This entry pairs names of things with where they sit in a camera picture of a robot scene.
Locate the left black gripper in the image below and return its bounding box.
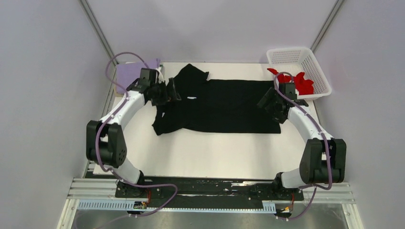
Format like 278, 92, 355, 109
150, 78, 180, 106

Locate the white slotted cable duct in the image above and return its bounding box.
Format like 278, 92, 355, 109
77, 200, 276, 213

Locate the white plastic basket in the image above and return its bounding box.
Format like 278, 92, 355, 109
266, 47, 332, 101

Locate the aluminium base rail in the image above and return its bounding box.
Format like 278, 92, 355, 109
57, 177, 363, 229

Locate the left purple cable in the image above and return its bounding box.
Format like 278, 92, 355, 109
95, 52, 179, 219

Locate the red t shirt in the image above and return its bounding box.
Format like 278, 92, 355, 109
277, 72, 314, 95

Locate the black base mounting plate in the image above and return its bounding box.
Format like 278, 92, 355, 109
115, 176, 304, 209

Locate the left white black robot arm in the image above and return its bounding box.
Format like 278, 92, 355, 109
86, 66, 181, 197

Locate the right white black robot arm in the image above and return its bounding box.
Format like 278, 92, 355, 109
257, 83, 347, 199

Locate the folded purple t shirt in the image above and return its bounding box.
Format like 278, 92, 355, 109
115, 58, 160, 95

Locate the black t shirt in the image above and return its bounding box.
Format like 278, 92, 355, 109
152, 64, 281, 135

